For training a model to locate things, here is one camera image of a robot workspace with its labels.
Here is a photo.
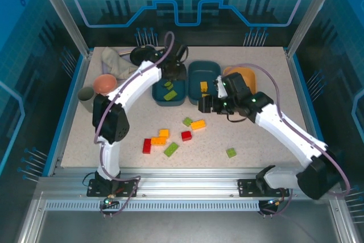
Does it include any teal plastic container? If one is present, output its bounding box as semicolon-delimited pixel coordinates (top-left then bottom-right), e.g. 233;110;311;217
187;60;222;107
151;63;189;108

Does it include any yellow plastic container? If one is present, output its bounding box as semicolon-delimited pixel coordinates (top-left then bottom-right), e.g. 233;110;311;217
222;66;258;94

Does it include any black frying pan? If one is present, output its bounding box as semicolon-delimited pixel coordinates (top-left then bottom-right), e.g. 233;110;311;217
118;44;156;67

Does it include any beige cloth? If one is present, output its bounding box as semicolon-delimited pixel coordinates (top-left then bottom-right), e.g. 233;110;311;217
101;46;140;80

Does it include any pink bowl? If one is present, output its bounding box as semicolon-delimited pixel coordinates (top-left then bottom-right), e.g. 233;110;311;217
93;73;118;95

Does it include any grey cup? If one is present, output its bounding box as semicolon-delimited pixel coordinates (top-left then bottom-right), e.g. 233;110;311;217
77;87;96;113

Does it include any small connector board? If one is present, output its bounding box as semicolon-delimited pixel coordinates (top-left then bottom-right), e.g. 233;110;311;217
102;196;119;208
266;197;286;208

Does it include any thin black right camera cable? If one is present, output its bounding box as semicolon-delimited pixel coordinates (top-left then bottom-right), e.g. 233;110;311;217
226;112;249;123

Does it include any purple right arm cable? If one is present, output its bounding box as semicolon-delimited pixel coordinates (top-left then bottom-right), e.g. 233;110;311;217
231;63;351;218

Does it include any aluminium mounting rail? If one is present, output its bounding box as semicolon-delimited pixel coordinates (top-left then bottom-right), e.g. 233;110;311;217
36;167;342;200

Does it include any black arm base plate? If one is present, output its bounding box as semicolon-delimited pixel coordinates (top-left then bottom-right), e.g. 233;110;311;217
86;179;139;198
237;179;290;198

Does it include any slotted grey cable duct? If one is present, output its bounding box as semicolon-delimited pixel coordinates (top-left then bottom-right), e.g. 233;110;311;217
44;200;261;213

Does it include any aluminium frame post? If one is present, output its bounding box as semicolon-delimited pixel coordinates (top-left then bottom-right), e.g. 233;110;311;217
286;0;345;57
31;0;93;57

